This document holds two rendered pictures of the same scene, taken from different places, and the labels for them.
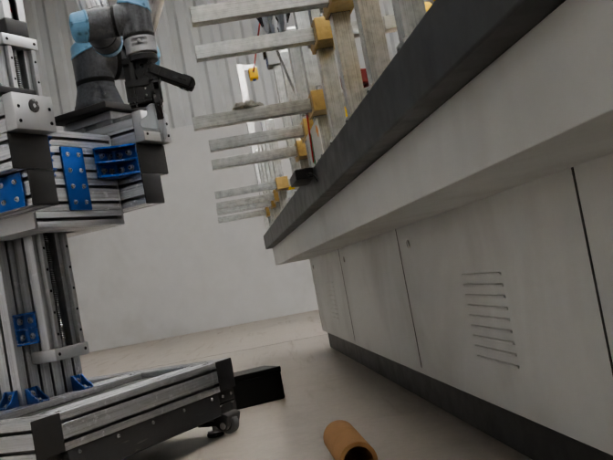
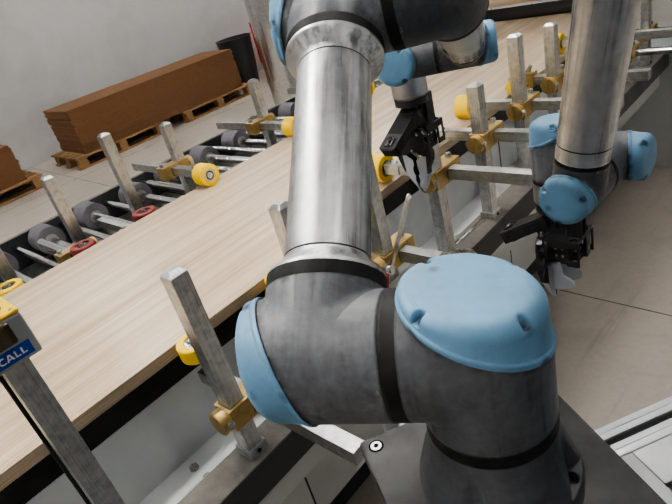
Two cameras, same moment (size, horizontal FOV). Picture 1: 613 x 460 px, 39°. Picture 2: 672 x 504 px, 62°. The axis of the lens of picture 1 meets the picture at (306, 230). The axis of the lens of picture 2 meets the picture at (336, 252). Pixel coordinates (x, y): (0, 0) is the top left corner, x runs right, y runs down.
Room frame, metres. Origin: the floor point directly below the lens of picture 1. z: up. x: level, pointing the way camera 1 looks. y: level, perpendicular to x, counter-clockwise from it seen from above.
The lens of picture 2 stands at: (2.89, 0.79, 1.52)
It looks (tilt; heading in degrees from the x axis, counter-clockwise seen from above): 28 degrees down; 235
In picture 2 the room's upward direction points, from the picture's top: 16 degrees counter-clockwise
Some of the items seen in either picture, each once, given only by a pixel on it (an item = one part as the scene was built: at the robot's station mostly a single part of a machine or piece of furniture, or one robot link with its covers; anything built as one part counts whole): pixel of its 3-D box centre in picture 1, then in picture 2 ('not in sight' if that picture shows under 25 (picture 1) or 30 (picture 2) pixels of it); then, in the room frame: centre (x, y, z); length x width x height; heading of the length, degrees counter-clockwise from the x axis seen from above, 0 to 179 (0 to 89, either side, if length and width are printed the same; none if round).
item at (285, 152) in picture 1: (283, 153); (272, 407); (2.59, 0.03, 0.81); 0.44 x 0.03 x 0.04; 96
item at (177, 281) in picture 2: (298, 126); (221, 377); (2.63, -0.03, 0.89); 0.04 x 0.04 x 0.48; 6
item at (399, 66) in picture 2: not in sight; (405, 59); (2.09, 0.05, 1.30); 0.11 x 0.11 x 0.08; 35
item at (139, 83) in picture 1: (143, 81); (562, 230); (2.05, 0.32, 0.97); 0.09 x 0.08 x 0.12; 96
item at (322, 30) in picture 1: (323, 36); (439, 173); (1.87, -0.11, 0.95); 0.14 x 0.06 x 0.05; 6
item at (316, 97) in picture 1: (320, 104); (389, 254); (2.11, -0.09, 0.85); 0.14 x 0.06 x 0.05; 6
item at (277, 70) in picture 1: (289, 130); (84, 470); (2.89, -0.01, 0.93); 0.05 x 0.05 x 0.45; 6
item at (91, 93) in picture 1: (98, 97); (494, 442); (2.61, 0.56, 1.09); 0.15 x 0.15 x 0.10
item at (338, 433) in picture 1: (348, 448); not in sight; (1.95, 0.00, 0.04); 0.30 x 0.08 x 0.08; 6
